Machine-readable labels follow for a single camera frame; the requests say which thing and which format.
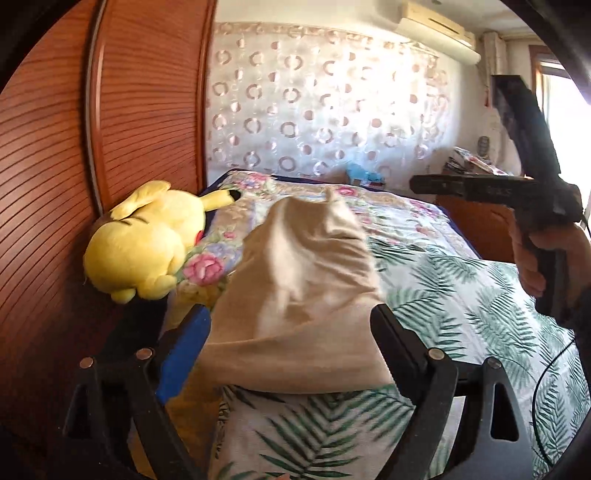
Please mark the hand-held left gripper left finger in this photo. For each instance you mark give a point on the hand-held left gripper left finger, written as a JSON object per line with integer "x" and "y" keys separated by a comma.
{"x": 184, "y": 355}

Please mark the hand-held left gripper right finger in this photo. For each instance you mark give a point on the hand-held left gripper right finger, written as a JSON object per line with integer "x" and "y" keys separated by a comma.
{"x": 392, "y": 341}

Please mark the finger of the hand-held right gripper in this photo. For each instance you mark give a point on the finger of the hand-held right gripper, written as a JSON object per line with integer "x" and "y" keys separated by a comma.
{"x": 526, "y": 124}
{"x": 461, "y": 187}

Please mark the beige printed t-shirt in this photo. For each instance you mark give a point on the beige printed t-shirt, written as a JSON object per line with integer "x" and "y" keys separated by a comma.
{"x": 300, "y": 286}

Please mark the person's right forearm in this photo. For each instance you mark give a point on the person's right forearm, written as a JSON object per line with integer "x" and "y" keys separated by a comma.
{"x": 582, "y": 318}

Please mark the person's right hand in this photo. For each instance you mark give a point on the person's right hand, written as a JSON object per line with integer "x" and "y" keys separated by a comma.
{"x": 575, "y": 251}

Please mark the floral printed box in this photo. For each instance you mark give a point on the floral printed box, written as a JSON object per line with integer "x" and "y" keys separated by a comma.
{"x": 466, "y": 159}

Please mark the window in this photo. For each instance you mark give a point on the window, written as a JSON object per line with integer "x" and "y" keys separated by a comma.
{"x": 558, "y": 92}

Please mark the wooden sideboard cabinet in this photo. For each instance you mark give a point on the wooden sideboard cabinet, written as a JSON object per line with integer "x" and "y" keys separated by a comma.
{"x": 480, "y": 230}

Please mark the leaf print sheet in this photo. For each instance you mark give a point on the leaf print sheet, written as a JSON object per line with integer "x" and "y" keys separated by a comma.
{"x": 461, "y": 300}

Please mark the floral blanket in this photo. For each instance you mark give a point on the floral blanket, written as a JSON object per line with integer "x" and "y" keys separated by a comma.
{"x": 207, "y": 270}

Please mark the blue packet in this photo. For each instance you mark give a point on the blue packet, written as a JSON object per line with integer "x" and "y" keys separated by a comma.
{"x": 364, "y": 172}

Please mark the yellow plush toy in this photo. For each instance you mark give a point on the yellow plush toy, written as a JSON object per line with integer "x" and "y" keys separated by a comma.
{"x": 138, "y": 244}

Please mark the white air conditioner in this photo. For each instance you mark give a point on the white air conditioner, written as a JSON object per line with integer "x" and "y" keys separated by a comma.
{"x": 443, "y": 37}

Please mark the circle pattern sheer curtain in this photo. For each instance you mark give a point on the circle pattern sheer curtain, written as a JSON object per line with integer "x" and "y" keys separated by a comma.
{"x": 300, "y": 106}

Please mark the wooden slatted wardrobe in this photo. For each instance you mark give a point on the wooden slatted wardrobe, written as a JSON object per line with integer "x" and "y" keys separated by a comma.
{"x": 138, "y": 92}

